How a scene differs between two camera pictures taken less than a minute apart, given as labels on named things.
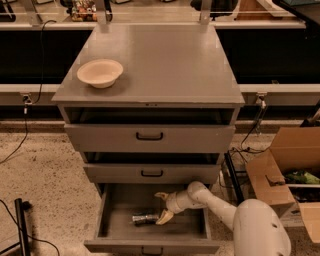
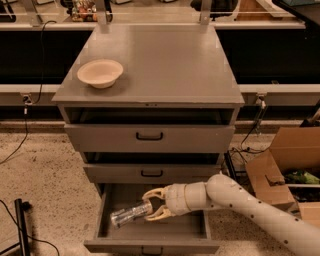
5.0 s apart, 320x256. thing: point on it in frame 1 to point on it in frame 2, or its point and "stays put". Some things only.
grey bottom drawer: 184,233 stays put
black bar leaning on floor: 234,178 stays put
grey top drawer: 150,138 stays put
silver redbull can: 145,220 to 120,217
